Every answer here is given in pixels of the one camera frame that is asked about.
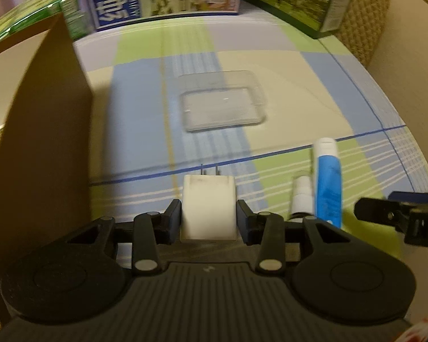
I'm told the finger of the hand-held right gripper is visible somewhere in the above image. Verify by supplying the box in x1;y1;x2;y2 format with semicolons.
387;191;428;204
354;196;415;229

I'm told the white charger plug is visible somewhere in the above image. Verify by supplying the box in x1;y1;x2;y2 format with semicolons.
180;163;238;241

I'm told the small white bottle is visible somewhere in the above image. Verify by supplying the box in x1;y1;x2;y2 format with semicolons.
288;170;315;222

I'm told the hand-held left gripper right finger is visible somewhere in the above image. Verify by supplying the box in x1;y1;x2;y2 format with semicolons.
237;199;351;276

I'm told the red white printed cloth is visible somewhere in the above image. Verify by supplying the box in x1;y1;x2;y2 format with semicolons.
395;313;428;342

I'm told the checkered bed sheet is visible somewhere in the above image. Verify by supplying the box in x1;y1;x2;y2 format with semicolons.
72;0;428;261

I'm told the blue white tube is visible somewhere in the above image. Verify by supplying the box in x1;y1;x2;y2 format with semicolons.
312;137;344;229

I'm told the green shrink-wrapped drink pack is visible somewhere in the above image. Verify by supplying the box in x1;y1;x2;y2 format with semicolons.
0;0;94;52

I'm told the brown cardboard box white inside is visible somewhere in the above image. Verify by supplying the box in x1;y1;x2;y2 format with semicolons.
0;12;94;325

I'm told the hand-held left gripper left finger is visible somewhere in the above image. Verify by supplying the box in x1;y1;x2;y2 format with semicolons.
67;199;183;276

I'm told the clear plastic case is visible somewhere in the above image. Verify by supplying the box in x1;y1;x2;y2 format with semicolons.
177;69;269;133

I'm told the beige quilted headboard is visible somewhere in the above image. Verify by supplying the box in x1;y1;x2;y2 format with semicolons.
336;0;392;69

